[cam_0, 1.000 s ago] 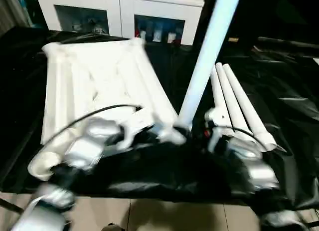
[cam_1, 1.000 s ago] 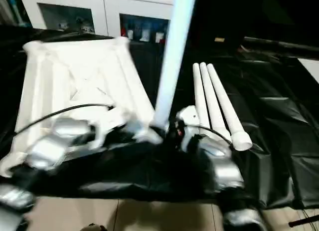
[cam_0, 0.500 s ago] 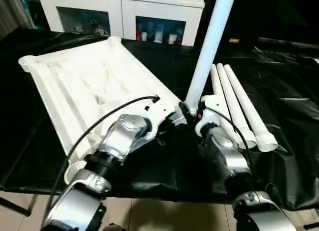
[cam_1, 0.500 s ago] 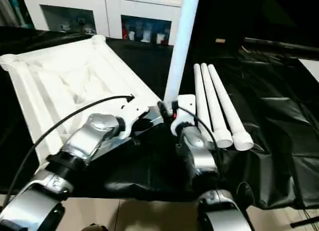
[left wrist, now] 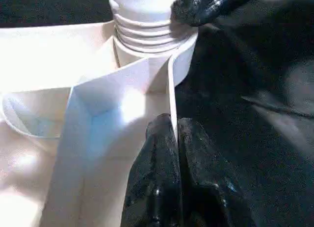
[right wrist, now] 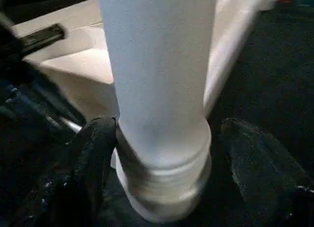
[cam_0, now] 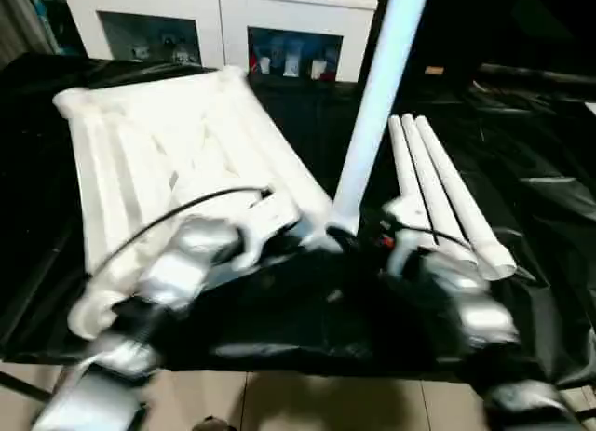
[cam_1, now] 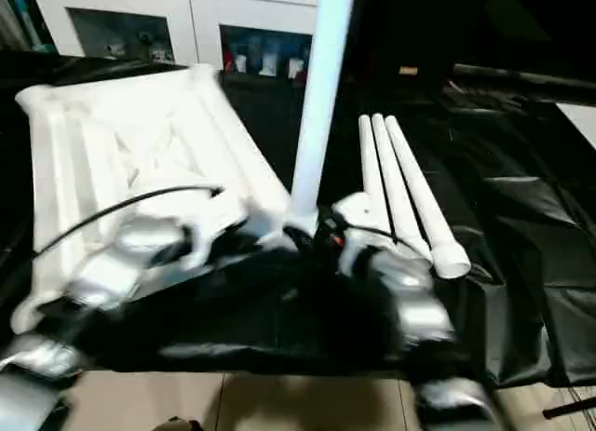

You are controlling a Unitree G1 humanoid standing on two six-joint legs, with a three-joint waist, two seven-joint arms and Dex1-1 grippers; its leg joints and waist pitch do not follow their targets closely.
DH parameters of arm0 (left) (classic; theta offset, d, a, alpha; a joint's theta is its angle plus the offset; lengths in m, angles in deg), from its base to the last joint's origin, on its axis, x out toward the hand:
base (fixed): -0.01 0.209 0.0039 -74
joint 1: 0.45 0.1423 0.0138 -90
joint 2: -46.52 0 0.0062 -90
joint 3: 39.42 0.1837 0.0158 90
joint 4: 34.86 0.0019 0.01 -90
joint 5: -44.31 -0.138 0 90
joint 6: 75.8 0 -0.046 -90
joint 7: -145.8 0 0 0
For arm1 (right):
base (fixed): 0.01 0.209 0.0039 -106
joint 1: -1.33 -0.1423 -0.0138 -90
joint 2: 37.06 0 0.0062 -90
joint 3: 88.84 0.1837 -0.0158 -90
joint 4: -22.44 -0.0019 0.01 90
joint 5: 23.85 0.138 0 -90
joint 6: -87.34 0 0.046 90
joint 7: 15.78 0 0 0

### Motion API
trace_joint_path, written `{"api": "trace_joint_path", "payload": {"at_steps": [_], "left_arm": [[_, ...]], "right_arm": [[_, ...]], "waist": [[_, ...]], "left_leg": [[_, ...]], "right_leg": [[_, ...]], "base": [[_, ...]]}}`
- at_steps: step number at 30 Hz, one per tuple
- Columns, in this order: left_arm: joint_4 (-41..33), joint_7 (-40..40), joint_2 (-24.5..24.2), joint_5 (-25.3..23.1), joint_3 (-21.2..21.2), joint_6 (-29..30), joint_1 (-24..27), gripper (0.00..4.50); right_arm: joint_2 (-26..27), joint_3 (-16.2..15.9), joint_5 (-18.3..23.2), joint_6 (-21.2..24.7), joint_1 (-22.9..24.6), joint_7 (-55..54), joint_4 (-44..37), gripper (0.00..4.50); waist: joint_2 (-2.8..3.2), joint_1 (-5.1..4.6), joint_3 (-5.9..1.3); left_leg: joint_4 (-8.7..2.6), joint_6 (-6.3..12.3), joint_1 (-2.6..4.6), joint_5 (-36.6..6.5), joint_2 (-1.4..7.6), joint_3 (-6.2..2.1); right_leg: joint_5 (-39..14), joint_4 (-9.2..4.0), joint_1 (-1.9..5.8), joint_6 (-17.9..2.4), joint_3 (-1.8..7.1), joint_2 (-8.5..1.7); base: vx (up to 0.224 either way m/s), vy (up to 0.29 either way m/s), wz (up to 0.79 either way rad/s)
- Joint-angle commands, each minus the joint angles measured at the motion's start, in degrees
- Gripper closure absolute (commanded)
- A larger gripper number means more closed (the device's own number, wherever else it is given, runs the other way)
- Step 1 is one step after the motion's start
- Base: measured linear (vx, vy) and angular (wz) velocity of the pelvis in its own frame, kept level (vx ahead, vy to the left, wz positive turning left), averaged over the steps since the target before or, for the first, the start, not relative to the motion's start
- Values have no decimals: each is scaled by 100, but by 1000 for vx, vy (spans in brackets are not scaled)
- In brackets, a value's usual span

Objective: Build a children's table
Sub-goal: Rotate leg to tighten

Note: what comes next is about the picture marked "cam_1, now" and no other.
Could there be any white plastic table leg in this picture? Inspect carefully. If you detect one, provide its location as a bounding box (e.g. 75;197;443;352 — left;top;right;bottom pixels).
384;116;472;281
371;113;432;260
357;114;395;232
287;0;359;233

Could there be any white plastic table top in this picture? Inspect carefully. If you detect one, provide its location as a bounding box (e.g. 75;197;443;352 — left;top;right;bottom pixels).
11;62;300;335

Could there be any black shiny mat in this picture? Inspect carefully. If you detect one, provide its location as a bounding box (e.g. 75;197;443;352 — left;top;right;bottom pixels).
0;48;596;390

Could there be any white cabinet with glass doors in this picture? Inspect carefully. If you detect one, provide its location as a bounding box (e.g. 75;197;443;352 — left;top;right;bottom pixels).
27;0;323;78

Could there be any dark brown cabinet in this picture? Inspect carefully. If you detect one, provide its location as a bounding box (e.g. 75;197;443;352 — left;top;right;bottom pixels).
348;0;596;78

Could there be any white flat item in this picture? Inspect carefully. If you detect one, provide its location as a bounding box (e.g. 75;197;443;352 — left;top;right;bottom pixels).
555;101;596;152

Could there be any left arm thick black cable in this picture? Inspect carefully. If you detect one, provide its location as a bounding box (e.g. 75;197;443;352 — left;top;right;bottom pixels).
31;182;225;256

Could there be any black work table frame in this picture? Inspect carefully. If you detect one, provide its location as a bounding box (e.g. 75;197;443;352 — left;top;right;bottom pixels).
541;397;596;419

